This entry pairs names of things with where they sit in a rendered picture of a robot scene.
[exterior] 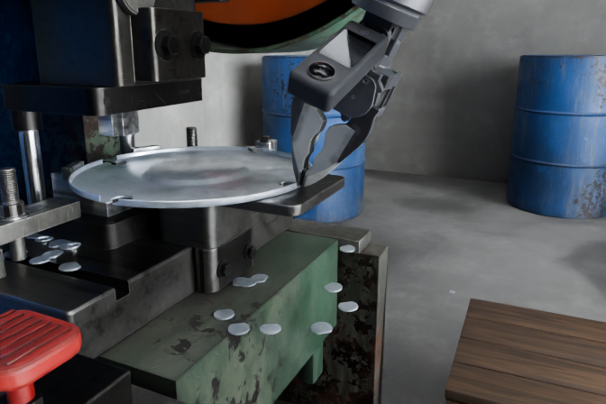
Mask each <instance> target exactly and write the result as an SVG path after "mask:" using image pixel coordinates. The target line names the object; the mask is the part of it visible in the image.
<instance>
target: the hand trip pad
mask: <svg viewBox="0 0 606 404"><path fill-rule="evenodd" d="M81 346H82V338H81V333H80V330H79V328H78V326H76V325H74V324H72V323H70V322H67V321H64V320H61V319H57V318H55V317H49V316H46V315H43V314H41V313H37V312H34V311H31V310H25V309H23V310H13V309H11V310H9V311H7V312H5V313H3V314H1V315H0V392H5V393H6V399H7V403H8V404H26V403H28V402H29V401H31V400H32V399H33V398H34V397H35V389H34V382H35V381H37V380H39V379H40V378H41V377H43V376H44V375H46V374H47V373H49V372H51V371H52V370H54V369H56V368H57V367H59V366H60V365H62V364H63V363H65V362H66V361H68V360H69V359H71V358H72V357H73V356H74V355H76V354H77V353H78V352H79V350H80V348H81Z"/></svg>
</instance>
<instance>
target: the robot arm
mask: <svg viewBox="0 0 606 404"><path fill-rule="evenodd" d="M433 1H434V0H352V3H353V4H355V5H357V6H359V7H360V8H362V9H363V10H365V11H366V13H365V15H364V17H363V19H362V20H361V21H360V22H359V23H357V22H355V21H349V22H348V23H347V24H346V25H344V26H343V27H342V28H341V29H340V30H339V31H337V32H336V33H335V34H334V35H332V36H331V37H330V38H329V39H328V40H327V41H325V42H324V43H323V44H322V45H321V46H319V47H318V48H317V49H316V50H314V51H313V52H312V53H311V54H310V55H309V56H307V57H306V58H305V59H304V60H303V61H301V62H300V63H299V64H298V65H297V66H296V67H295V68H294V69H293V70H292V71H291V72H290V73H289V81H288V88H287V90H288V92H289V93H290V94H292V95H293V96H294V97H293V100H292V105H291V118H290V135H291V156H292V165H293V170H294V174H295V178H296V181H297V183H298V184H299V185H301V186H302V187H306V186H308V185H311V184H313V183H315V182H317V181H319V180H321V179H322V178H323V177H324V176H326V175H327V174H328V173H329V172H331V171H332V170H333V169H334V168H336V167H337V166H338V165H339V164H340V163H341V162H342V161H343V160H344V159H345V158H347V157H348V156H349V155H350V154H352V153H353V152H354V151H356V150H357V149H358V148H359V147H361V146H362V145H363V144H364V143H365V142H366V141H367V139H368V138H369V137H370V135H371V134H372V131H373V129H374V126H375V119H376V117H379V116H381V115H382V114H383V112H384V110H385V108H386V106H387V104H388V103H389V101H390V98H391V96H392V94H393V92H394V90H395V88H396V86H397V85H398V83H399V80H400V78H401V76H402V74H401V73H399V72H398V71H396V70H394V69H391V68H390V64H391V63H392V61H393V59H394V57H395V55H396V53H397V51H398V49H399V46H400V45H401V42H402V40H403V38H404V36H405V34H406V32H407V30H411V31H413V32H414V31H415V30H416V29H417V27H418V24H419V22H420V20H421V19H420V18H418V17H419V15H425V14H427V12H428V10H429V8H430V6H431V5H432V3H433ZM384 90H387V92H386V94H385V96H384V98H383V99H382V101H381V104H380V106H379V107H377V105H378V103H379V101H380V99H381V96H382V94H383V92H384ZM332 109H334V110H335V111H337V112H339V113H341V119H342V121H344V122H345V121H348V120H349V121H348V122H347V123H345V124H334V125H331V126H329V127H328V129H327V131H326V134H325V144H324V147H323V149H322V151H321V152H320V153H319V154H318V155H316V156H315V158H314V162H313V165H312V167H311V168H309V167H308V160H309V157H310V155H311V154H312V153H313V152H314V150H315V148H314V145H315V144H316V142H317V140H318V138H319V136H320V134H321V132H322V131H323V130H324V129H325V126H326V122H327V119H326V116H325V115H324V112H329V111H331V110H332ZM351 117H352V118H351ZM350 118H351V119H350Z"/></svg>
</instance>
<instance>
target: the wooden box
mask: <svg viewBox="0 0 606 404"><path fill-rule="evenodd" d="M445 404H606V322H601V321H596V320H591V319H586V318H580V317H571V316H567V315H561V314H556V313H551V312H546V311H541V310H535V309H531V308H522V307H516V306H512V305H506V304H501V303H496V302H490V301H486V300H480V299H476V298H471V300H470V303H469V307H468V309H467V313H466V317H465V320H464V325H463V329H462V332H461V335H460V339H459V342H458V346H457V348H456V352H455V355H454V362H453V364H452V368H451V371H450V374H449V377H448V381H447V384H446V387H445Z"/></svg>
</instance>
